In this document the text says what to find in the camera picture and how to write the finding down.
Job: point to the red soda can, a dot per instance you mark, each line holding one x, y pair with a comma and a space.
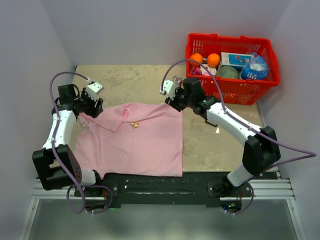
177, 80

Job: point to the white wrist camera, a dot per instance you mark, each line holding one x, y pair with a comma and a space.
169, 88
93, 90

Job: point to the green melon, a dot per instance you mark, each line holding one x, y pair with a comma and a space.
227, 72

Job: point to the left orange fruit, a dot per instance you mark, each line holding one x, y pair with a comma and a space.
196, 59

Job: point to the aluminium rail frame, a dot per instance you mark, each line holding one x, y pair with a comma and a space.
180, 208

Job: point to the pink garment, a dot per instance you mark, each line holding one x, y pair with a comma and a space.
132, 138

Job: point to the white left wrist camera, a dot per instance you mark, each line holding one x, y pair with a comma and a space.
93, 90

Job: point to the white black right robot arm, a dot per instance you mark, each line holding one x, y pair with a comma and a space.
260, 151

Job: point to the small black square frame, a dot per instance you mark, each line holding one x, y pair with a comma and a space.
210, 123

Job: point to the pink white snack packet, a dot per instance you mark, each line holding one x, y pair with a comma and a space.
204, 70

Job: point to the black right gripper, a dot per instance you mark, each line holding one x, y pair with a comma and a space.
173, 103

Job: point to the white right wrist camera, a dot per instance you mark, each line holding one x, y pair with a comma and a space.
169, 88

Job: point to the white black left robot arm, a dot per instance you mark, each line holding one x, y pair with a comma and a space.
70, 104

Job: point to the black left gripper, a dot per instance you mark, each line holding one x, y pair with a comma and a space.
93, 111

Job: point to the blue plastic bag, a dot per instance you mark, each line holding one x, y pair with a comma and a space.
255, 69

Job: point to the orange fruit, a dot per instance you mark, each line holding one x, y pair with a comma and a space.
196, 59
213, 60

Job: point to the red plastic shopping basket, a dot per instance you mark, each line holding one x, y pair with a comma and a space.
234, 91

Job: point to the white blue carton box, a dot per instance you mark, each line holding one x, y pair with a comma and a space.
235, 60

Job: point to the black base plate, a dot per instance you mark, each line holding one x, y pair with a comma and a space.
192, 188

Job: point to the right orange fruit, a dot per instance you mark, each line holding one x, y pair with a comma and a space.
213, 60

